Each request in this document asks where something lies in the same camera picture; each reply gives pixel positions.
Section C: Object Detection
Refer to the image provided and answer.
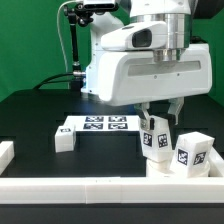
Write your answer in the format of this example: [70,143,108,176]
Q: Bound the white front fence rail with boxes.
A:
[0,177,224,204]

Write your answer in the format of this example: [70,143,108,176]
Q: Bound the white cable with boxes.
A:
[56,0,84,73]

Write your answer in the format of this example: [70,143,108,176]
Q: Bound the white marker base plate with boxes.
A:
[64,115,139,132]

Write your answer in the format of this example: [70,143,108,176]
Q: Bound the white left fence rail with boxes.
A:
[0,141,14,175]

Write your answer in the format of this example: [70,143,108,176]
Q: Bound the white right fence rail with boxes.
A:
[209,149,224,178]

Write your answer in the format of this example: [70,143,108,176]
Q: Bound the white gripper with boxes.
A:
[98,44,212,130]

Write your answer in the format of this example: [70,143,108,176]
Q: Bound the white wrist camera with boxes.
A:
[101,21,168,51]

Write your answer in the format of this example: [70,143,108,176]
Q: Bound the black cables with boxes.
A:
[33,71,87,90]

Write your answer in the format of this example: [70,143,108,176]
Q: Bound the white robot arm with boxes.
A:
[83,0,224,130]

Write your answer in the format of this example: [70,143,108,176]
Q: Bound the white round stool seat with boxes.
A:
[146,159,210,178]

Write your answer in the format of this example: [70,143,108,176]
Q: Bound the white fence rail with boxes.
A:
[209,149,224,178]
[0,177,224,204]
[0,141,14,175]

